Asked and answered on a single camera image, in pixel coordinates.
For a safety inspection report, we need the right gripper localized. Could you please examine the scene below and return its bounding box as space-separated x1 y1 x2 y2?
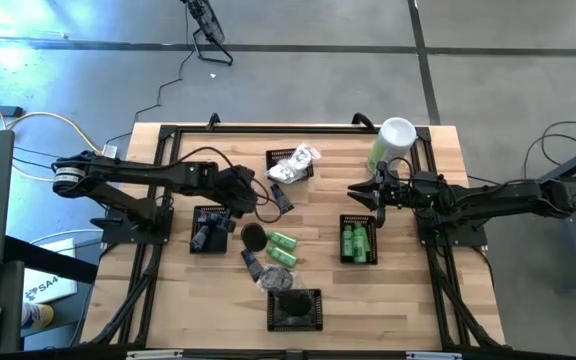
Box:
347 160 419 229

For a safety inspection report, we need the clear bag with white contents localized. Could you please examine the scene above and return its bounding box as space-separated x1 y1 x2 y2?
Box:
265 158 302 185
287 142 322 171

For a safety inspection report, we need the black round disc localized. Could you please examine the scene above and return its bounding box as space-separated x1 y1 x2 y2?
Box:
240 222 269 253

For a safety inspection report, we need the black slotted plastic basket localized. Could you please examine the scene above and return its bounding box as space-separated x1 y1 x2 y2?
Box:
265 147 315 182
339 213 380 266
189 204 232 255
266 288 324 333

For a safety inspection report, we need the white green wipes canister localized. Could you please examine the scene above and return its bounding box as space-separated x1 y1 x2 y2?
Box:
366 116 418 175

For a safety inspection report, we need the black floor fan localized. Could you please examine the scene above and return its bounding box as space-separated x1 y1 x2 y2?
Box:
181 0 235 67

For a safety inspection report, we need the black side desk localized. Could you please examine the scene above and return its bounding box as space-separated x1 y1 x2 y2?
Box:
0 234 100 354

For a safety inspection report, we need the white cardboard box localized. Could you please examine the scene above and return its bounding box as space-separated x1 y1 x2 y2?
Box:
21 238 79 305

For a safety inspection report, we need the white yellow bottle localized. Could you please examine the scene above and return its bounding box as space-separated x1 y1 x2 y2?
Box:
20 301 55 330

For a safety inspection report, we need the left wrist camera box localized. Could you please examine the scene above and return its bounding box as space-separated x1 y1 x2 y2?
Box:
216 167 243 191

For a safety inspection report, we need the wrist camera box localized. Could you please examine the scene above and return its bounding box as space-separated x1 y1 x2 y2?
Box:
216 167 243 191
408 171 440 200

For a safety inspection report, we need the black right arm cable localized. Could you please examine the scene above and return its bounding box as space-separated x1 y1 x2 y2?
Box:
386 156 422 177

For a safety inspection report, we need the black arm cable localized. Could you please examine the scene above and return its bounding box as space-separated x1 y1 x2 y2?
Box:
167 145 283 225
386 156 422 177

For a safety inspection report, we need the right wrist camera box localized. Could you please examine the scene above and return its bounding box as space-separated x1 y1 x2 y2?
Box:
408 171 440 200

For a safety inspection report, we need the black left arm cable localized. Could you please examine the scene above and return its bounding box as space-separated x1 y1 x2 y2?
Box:
167 145 283 225

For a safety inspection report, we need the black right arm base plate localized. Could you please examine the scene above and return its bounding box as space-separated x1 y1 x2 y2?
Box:
415 207 489 249

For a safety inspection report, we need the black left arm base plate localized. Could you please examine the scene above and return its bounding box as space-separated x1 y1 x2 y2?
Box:
100 203 175 246

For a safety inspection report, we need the black fan power cable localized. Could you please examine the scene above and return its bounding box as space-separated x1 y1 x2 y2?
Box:
103 4 192 149

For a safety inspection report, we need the white frame bracket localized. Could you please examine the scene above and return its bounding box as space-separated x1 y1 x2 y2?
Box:
406 351 464 360
126 349 184 360

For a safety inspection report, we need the black floor cable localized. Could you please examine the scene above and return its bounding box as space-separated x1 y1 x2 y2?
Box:
520 119 576 254

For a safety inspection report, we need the cream floor cable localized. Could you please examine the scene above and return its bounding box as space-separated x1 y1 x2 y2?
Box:
0 81 107 156

